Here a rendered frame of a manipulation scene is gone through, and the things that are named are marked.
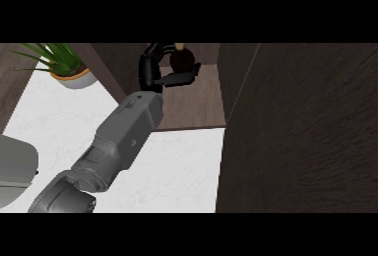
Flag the dark wooden cabinet door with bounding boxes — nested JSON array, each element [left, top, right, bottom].
[[214, 42, 378, 214]]

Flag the brown wooden cabinet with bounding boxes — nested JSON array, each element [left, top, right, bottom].
[[68, 42, 261, 133]]

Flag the green potted plant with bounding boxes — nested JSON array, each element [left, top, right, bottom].
[[7, 42, 99, 91]]

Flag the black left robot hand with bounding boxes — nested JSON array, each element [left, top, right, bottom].
[[137, 42, 202, 94]]

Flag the brown wooden panel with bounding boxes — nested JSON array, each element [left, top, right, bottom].
[[0, 42, 49, 135]]

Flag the pale grey rounded appliance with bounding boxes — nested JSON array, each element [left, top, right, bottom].
[[0, 134, 40, 210]]

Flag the dark brown wine bottle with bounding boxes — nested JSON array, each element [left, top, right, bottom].
[[168, 42, 198, 73]]

